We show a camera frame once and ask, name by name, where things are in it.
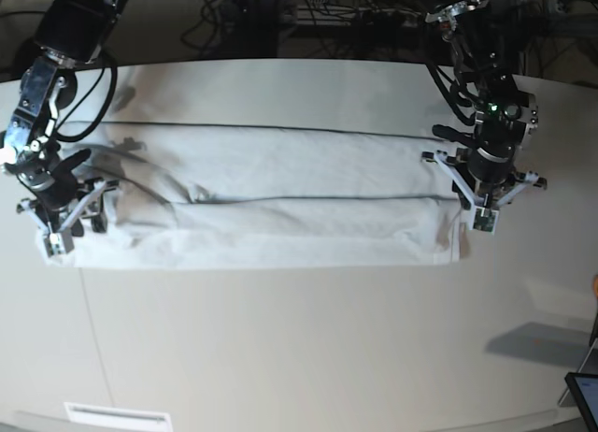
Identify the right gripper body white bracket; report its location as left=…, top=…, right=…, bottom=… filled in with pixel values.
left=16, top=179, right=119, bottom=257

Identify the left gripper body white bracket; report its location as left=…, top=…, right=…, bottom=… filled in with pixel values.
left=421, top=149, right=548, bottom=234

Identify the white T-shirt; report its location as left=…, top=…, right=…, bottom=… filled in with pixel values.
left=46, top=122, right=463, bottom=270

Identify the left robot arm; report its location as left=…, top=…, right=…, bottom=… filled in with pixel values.
left=416, top=0, right=548, bottom=233

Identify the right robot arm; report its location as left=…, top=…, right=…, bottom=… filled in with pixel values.
left=1, top=0, right=128, bottom=257

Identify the white label strip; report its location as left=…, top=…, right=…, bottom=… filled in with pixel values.
left=64, top=401, right=171, bottom=423

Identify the tablet screen with stand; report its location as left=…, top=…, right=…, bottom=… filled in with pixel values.
left=558, top=318, right=597, bottom=432

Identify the black power strip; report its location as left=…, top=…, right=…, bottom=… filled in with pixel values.
left=291, top=7, right=420, bottom=27

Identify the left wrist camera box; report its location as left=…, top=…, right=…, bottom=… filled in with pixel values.
left=473, top=207, right=500, bottom=234

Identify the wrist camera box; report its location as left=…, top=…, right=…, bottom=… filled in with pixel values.
left=43, top=231, right=74, bottom=258
left=473, top=207, right=500, bottom=234

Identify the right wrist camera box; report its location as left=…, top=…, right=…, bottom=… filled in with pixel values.
left=43, top=231, right=74, bottom=258

